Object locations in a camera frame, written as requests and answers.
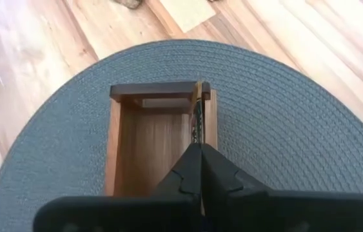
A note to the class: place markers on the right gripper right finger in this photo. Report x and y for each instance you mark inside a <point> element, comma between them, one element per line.
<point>223,180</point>

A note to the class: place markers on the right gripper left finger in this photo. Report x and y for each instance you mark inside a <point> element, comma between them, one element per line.
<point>181,180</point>

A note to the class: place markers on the wooden tea organizer tray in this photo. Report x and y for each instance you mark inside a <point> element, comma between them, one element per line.
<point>149,145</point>

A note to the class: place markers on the round grey woven placemat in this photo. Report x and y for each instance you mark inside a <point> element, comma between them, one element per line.
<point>281,129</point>

